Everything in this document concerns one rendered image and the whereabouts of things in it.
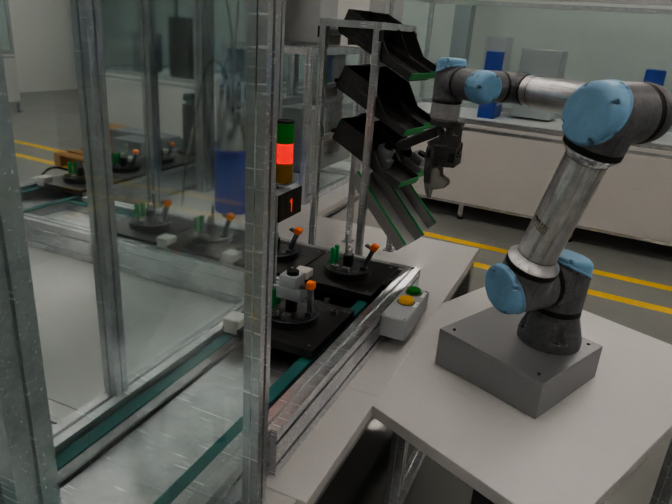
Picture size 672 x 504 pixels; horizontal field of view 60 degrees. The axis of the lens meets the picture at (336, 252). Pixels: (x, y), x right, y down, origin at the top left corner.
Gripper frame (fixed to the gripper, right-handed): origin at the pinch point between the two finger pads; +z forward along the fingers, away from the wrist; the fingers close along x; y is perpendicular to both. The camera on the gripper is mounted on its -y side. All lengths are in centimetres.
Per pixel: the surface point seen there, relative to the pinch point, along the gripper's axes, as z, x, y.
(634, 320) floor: 123, 238, 86
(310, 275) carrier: 25.8, -14.5, -27.0
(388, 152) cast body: -5.2, 20.5, -19.1
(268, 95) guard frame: -32, -89, 2
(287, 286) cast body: 17.1, -41.2, -20.1
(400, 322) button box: 28.0, -24.0, 3.5
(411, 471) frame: 105, 14, 3
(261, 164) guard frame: -24, -90, 1
